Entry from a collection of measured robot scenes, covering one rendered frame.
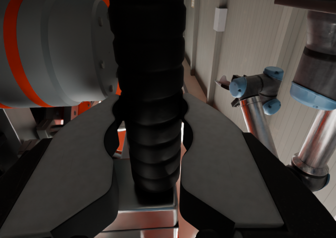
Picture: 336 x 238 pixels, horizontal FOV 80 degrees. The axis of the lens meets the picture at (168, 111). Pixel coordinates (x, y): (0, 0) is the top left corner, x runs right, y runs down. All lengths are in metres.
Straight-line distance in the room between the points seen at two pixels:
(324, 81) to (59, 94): 0.54
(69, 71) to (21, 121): 0.17
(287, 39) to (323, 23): 4.82
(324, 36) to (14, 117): 0.60
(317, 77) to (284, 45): 4.81
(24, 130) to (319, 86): 0.61
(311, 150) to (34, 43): 0.80
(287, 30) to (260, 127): 4.58
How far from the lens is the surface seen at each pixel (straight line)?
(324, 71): 0.58
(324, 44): 0.57
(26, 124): 0.40
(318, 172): 0.89
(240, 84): 0.81
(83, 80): 0.25
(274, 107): 0.95
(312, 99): 0.61
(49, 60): 0.25
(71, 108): 0.54
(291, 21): 5.30
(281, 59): 5.48
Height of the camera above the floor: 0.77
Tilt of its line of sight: 32 degrees up
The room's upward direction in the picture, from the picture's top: 180 degrees clockwise
